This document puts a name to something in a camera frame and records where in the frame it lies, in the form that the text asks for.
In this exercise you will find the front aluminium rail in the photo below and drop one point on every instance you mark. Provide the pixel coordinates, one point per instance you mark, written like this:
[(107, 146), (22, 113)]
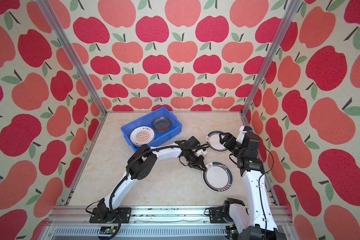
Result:
[(144, 223)]

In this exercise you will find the clear glass plate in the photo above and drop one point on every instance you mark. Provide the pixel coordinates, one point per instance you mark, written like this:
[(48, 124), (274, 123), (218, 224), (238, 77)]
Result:
[(161, 124)]

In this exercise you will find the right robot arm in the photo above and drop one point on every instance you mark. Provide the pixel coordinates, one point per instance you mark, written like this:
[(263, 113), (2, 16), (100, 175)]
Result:
[(255, 222)]

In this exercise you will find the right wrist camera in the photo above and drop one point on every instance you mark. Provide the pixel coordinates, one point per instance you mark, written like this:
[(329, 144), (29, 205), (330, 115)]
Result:
[(243, 130)]

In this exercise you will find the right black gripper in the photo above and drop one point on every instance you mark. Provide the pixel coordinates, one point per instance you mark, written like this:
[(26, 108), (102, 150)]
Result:
[(227, 139)]

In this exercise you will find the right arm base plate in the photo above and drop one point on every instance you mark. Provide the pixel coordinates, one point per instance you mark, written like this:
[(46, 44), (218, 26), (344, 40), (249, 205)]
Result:
[(219, 215)]

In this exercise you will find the right aluminium frame post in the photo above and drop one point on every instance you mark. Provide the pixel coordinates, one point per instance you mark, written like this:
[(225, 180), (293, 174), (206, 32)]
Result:
[(286, 21)]

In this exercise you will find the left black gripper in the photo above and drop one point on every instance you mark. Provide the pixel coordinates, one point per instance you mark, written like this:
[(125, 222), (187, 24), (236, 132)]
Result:
[(199, 161)]

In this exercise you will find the aluminium frame post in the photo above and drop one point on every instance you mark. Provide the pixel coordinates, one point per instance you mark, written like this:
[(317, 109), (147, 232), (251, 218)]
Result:
[(286, 21), (56, 26)]

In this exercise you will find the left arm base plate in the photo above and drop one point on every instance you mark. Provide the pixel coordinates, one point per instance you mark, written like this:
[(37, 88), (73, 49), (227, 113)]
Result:
[(120, 215)]

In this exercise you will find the blue plastic bin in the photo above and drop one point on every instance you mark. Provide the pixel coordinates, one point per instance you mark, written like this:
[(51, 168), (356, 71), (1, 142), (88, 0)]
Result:
[(146, 120)]

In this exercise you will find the sunburst plate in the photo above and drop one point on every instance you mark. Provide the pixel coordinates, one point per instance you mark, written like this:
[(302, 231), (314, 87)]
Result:
[(142, 135)]

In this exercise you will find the green striped plate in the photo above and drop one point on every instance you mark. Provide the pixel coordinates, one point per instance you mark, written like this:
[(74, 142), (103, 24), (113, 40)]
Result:
[(213, 140), (217, 177)]

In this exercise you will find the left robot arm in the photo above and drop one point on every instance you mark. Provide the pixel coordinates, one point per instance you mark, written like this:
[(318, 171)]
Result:
[(141, 163)]

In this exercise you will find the left aluminium frame post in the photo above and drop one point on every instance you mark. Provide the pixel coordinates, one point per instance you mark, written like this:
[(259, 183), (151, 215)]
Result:
[(56, 26)]

